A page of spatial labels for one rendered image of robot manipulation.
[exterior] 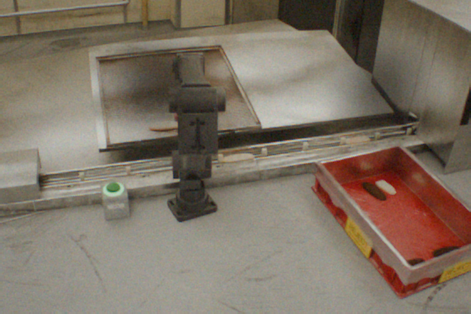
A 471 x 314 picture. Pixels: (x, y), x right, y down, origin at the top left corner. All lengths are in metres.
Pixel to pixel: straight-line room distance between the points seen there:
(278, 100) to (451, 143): 0.61
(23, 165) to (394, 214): 1.07
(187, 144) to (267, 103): 0.81
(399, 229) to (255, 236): 0.40
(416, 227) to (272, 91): 0.73
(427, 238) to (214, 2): 3.93
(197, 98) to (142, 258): 0.48
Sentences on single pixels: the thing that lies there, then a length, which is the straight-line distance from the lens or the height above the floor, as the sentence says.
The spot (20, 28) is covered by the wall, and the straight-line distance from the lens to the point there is 5.18.
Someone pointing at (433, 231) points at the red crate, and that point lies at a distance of 1.44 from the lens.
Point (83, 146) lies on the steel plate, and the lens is 1.66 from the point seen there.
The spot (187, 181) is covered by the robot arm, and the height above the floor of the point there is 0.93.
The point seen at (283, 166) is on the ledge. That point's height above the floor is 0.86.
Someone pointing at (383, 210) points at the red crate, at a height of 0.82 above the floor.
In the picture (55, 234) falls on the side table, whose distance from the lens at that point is 1.34.
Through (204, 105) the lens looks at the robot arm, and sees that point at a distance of 0.93.
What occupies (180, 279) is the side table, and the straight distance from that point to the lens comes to 1.19.
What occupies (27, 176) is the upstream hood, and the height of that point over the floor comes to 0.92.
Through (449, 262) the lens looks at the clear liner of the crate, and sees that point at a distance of 1.23.
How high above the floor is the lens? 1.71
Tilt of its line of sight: 32 degrees down
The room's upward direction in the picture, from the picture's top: 3 degrees clockwise
